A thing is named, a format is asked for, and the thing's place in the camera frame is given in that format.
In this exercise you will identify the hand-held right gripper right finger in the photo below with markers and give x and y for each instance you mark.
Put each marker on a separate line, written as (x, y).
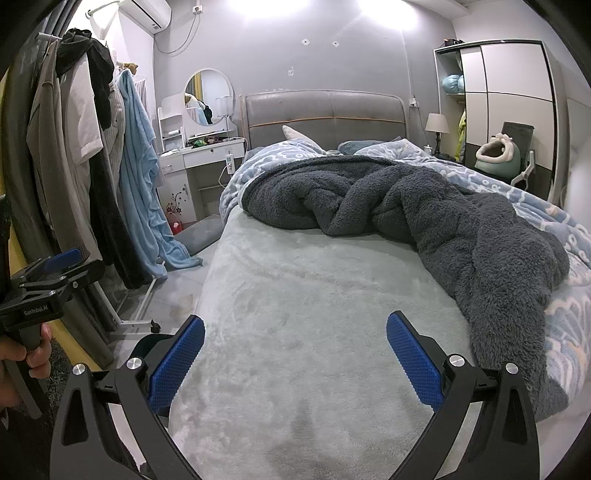
(413, 360)

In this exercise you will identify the white hanging shirt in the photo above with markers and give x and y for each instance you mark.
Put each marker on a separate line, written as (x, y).
(83, 115)

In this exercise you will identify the green white pet bed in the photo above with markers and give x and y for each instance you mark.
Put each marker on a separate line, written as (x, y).
(501, 164)

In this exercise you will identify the bedside lamp with shade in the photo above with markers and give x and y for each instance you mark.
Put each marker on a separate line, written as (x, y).
(437, 122)

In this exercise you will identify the light blue bathrobe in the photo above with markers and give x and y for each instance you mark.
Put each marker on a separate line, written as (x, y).
(138, 175)

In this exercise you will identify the blue patterned duvet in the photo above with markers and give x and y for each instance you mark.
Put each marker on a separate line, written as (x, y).
(568, 323)

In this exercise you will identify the light blue plush cushion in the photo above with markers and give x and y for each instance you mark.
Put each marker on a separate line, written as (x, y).
(452, 84)

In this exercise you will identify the person's left hand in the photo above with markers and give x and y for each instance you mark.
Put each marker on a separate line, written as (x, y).
(27, 369)

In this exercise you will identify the dark office chair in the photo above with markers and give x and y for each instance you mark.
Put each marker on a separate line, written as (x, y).
(519, 131)

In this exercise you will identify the white vanity desk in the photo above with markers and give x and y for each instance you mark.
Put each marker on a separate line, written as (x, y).
(203, 157)

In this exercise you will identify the white wardrobe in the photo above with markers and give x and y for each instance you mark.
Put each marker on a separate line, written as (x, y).
(512, 74)

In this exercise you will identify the black hanging hoodie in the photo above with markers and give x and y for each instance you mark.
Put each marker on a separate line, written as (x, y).
(99, 69)

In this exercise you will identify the long black fleece garment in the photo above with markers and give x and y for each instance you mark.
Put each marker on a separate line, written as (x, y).
(115, 221)

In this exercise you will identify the dark grey fleece blanket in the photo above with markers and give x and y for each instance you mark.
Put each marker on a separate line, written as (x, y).
(392, 198)

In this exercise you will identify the white pillow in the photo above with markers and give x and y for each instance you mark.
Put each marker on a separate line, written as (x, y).
(300, 138)

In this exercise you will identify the white cylinder desk lamp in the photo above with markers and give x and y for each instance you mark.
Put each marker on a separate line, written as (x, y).
(225, 108)

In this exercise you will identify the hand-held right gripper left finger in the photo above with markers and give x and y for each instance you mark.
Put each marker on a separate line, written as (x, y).
(178, 364)

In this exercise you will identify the round wall mirror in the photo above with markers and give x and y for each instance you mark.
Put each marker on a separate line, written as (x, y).
(210, 92)

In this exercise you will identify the white clothes rack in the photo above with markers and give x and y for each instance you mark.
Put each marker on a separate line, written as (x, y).
(134, 324)

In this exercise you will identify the teal pillow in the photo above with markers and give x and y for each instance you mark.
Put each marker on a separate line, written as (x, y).
(364, 146)

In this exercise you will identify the yellow green garment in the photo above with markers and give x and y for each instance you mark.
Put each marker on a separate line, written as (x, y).
(461, 136)

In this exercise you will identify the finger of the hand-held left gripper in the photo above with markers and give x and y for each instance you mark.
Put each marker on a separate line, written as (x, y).
(64, 257)
(87, 272)

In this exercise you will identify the white air conditioner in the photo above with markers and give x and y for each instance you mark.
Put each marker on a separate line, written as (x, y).
(145, 11)

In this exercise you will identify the pile of small desk items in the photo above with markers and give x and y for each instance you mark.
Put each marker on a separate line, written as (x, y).
(205, 142)

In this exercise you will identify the grey upholstered bed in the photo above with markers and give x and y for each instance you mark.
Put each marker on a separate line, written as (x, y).
(300, 300)

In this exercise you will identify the white power strip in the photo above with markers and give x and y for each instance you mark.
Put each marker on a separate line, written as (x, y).
(230, 165)

